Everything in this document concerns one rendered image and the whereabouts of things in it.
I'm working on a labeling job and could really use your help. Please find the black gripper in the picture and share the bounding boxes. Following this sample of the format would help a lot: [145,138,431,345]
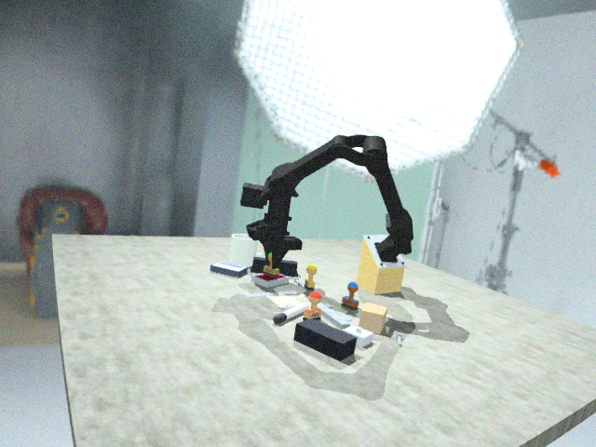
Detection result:
[258,210,303,269]

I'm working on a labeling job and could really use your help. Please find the white mug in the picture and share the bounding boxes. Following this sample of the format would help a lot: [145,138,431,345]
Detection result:
[230,234,265,267]

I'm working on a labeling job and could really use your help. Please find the white cylinder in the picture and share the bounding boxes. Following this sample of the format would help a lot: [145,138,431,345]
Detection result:
[273,303,308,324]

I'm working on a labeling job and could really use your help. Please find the white inspection card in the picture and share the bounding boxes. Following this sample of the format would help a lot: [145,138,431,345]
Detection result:
[265,294,311,308]

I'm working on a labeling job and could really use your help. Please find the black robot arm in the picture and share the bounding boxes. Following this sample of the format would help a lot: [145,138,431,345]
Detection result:
[240,134,413,263]

